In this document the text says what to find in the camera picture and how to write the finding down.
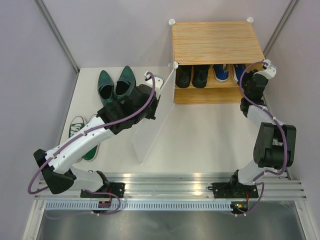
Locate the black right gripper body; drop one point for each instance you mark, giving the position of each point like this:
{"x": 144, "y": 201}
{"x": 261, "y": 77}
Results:
{"x": 246, "y": 79}

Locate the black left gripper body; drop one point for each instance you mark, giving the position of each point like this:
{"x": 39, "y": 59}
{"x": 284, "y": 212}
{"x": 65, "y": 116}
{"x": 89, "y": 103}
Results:
{"x": 151, "y": 112}

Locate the blue canvas sneaker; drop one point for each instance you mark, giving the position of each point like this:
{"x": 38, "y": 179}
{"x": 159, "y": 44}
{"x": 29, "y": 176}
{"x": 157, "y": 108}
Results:
{"x": 221, "y": 72}
{"x": 238, "y": 69}

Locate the white cabinet door panel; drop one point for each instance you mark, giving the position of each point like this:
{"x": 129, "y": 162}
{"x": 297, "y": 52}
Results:
{"x": 148, "y": 130}

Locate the green leather shoe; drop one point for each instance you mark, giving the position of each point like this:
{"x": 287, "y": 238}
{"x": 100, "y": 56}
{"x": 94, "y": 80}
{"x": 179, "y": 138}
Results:
{"x": 106, "y": 89}
{"x": 125, "y": 84}

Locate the black leather shoe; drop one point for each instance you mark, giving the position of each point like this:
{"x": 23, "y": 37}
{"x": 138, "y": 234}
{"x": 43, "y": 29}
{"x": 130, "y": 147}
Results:
{"x": 200, "y": 75}
{"x": 183, "y": 76}

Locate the green canvas sneaker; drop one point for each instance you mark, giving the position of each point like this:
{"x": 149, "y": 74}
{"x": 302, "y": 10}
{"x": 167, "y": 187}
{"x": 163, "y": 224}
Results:
{"x": 90, "y": 155}
{"x": 76, "y": 125}

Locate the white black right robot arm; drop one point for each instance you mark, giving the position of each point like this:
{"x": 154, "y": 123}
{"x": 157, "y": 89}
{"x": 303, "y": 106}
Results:
{"x": 274, "y": 148}

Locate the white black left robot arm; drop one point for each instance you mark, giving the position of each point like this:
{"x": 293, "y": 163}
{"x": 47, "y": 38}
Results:
{"x": 56, "y": 165}

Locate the wooden shoe cabinet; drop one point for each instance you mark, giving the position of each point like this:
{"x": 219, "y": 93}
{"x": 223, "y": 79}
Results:
{"x": 210, "y": 43}

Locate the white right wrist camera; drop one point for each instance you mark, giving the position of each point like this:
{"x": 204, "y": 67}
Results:
{"x": 269, "y": 70}

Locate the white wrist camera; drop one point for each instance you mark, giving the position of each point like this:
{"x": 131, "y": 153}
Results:
{"x": 269, "y": 70}
{"x": 155, "y": 82}

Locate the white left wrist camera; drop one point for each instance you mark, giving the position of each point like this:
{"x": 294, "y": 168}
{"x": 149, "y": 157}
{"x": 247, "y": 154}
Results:
{"x": 155, "y": 82}

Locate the aluminium mounting rail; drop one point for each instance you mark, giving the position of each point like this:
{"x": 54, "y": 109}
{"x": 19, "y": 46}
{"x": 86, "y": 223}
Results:
{"x": 194, "y": 186}

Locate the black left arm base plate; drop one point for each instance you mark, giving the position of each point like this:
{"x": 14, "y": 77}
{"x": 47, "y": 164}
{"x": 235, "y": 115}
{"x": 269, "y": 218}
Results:
{"x": 116, "y": 188}

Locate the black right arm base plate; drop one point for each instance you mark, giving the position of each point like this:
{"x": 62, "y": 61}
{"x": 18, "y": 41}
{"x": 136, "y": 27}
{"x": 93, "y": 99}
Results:
{"x": 224, "y": 190}

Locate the white slotted cable duct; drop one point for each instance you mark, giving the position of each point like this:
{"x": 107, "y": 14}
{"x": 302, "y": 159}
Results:
{"x": 140, "y": 205}

